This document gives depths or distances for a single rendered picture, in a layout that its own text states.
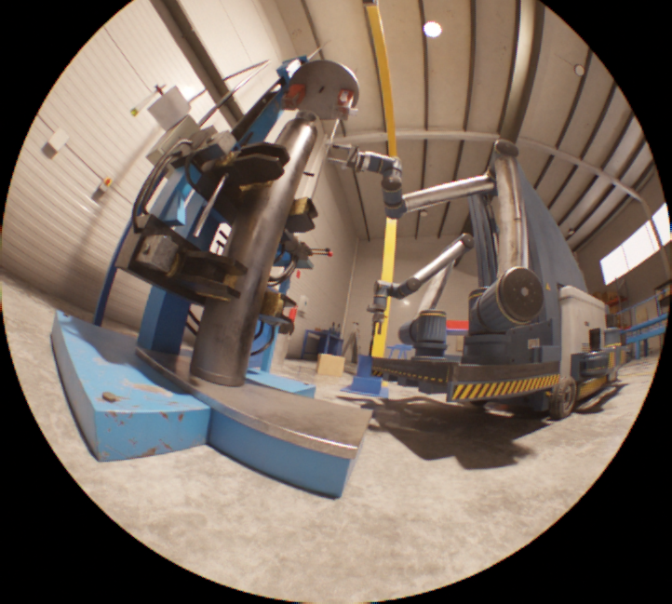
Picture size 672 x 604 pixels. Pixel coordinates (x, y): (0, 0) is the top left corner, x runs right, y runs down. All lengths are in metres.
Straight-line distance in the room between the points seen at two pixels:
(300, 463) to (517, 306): 0.76
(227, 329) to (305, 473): 0.49
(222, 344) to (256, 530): 0.56
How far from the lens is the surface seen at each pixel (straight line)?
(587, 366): 1.68
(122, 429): 0.53
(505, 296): 0.81
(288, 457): 0.57
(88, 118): 2.85
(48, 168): 2.65
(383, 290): 1.64
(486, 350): 1.06
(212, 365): 0.79
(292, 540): 0.46
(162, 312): 1.13
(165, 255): 0.71
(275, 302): 0.87
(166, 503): 0.49
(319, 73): 1.90
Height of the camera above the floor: 0.35
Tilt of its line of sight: 21 degrees up
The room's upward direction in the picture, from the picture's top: 11 degrees clockwise
